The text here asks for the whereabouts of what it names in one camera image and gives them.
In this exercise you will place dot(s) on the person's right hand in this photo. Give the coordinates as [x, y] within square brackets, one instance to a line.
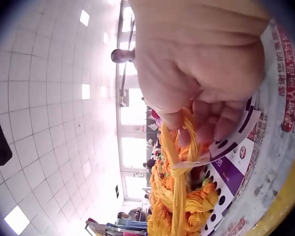
[191, 61]

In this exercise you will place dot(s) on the person's right thumb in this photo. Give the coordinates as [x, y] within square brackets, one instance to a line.
[173, 120]

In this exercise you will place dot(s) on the person's right fingers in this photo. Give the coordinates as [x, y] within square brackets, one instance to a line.
[209, 123]

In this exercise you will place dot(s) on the yellow yarn skein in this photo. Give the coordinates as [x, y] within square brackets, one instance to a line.
[178, 177]

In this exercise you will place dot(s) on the white card with dark dots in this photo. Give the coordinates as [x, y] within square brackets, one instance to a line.
[238, 132]

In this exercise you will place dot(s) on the row of windows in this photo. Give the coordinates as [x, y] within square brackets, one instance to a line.
[131, 150]

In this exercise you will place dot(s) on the white and purple punched card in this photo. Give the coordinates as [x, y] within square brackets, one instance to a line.
[227, 172]

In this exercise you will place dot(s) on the printed table cover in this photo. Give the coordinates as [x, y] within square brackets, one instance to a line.
[275, 118]

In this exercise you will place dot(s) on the black pipe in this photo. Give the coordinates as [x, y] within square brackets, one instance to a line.
[125, 68]

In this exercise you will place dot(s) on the pile of orange yarn skeins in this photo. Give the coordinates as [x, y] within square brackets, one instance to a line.
[162, 196]

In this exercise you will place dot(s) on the square ceiling lamp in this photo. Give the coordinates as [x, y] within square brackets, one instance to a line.
[84, 17]
[105, 38]
[16, 219]
[85, 91]

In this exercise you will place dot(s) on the yellow table rim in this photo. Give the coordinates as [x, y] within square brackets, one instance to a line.
[290, 204]

